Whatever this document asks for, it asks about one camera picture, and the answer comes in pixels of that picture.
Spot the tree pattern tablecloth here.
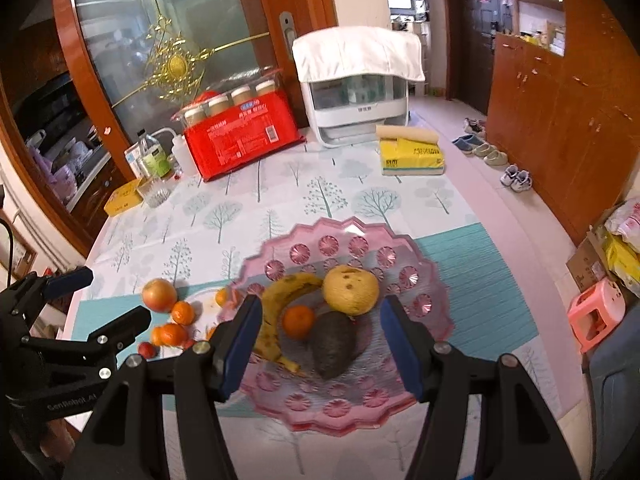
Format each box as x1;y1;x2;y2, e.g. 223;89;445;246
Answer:
64;143;563;479

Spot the pink glass fruit bowl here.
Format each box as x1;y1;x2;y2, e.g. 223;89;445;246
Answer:
231;218;454;437

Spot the gold ornament on door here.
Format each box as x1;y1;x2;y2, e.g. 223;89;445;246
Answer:
112;0;270;107

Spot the orange tangerine bottom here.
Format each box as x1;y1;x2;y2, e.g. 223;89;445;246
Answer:
150;326;163;348

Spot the white appliance with cloth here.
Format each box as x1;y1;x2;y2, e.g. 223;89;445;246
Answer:
292;26;425;148

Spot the small red apple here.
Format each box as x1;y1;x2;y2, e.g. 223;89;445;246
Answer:
138;341;157;361

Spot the green label bottle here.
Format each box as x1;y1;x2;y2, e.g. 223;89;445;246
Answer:
138;129;172;179

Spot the yellow cardboard box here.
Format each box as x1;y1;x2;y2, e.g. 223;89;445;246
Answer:
104;178;144;218

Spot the cream paper roll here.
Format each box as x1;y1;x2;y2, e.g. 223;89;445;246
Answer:
375;125;439;144

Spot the pink plastic stool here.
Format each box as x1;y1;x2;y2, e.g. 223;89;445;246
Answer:
567;278;626;354

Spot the orange tangerine top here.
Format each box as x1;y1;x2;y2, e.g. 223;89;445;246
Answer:
215;288;228;307

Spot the small white box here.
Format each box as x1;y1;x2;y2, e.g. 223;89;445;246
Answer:
124;143;144;179

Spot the yellow tissue pack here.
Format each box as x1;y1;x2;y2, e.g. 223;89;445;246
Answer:
380;139;446;177

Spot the clear glass cup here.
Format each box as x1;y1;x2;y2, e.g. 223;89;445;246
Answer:
137;177;172;209

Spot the dark avocado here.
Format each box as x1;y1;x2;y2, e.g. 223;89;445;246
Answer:
309;311;357;380

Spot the red snack package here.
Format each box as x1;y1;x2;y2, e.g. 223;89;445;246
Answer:
184;90;304;182

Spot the red yellow apple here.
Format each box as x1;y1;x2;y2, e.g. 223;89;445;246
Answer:
141;278;178;313

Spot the yellow spotted banana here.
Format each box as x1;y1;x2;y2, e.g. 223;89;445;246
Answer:
254;272;322;374

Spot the orange tangerine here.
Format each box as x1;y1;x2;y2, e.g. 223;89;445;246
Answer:
281;304;316;341
150;326;163;348
170;301;196;326
215;288;228;307
157;323;190;347

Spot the white squeeze bottle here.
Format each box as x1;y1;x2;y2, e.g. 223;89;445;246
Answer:
171;136;200;177

